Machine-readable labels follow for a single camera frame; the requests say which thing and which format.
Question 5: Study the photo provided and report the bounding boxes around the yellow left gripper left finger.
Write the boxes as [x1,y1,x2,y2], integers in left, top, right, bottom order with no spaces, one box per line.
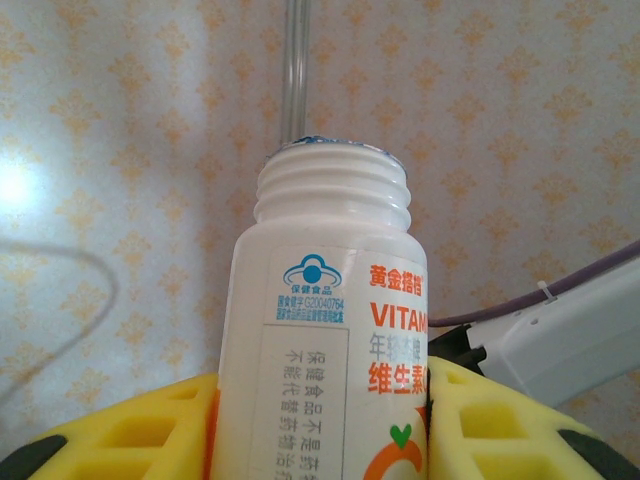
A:
[0,372,222,480]

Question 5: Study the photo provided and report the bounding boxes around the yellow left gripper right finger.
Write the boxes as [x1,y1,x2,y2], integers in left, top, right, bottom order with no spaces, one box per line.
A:
[424,354,640,480]

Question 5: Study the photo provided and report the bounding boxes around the white vitamin pill bottle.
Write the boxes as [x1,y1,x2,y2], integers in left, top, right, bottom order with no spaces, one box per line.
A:
[209,134,434,480]

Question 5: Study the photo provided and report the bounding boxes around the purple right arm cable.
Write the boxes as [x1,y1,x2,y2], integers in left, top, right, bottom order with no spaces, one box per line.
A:
[428,239,640,329]

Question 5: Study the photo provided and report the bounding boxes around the aluminium frame post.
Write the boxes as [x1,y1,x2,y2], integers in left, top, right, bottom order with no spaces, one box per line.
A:
[278,0,312,147]

